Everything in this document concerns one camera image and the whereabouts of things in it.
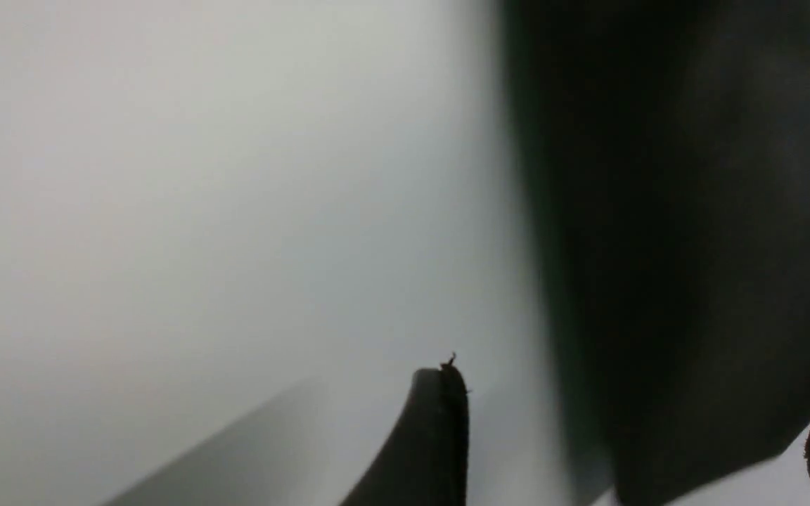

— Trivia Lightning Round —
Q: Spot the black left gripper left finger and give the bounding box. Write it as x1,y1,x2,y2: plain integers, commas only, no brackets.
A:
341,353,470,505

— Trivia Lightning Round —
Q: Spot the dark gray long-sleeve shirt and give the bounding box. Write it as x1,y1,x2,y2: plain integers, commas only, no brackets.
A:
501,1,810,505

